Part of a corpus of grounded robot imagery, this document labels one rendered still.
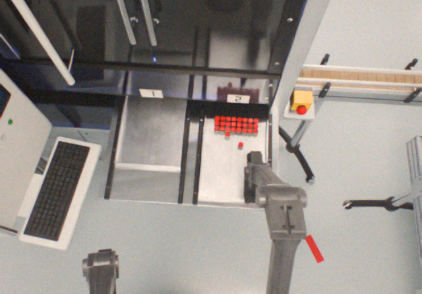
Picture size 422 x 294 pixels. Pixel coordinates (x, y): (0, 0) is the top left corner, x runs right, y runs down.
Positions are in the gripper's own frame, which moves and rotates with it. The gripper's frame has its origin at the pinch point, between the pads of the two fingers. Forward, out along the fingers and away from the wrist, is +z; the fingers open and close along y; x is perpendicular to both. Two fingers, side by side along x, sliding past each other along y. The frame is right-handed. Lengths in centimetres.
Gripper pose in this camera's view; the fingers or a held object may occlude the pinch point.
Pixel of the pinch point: (250, 198)
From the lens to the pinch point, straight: 153.7
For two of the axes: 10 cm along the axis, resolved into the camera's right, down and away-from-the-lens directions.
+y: 0.6, -8.7, 4.9
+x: -10.0, -0.6, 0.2
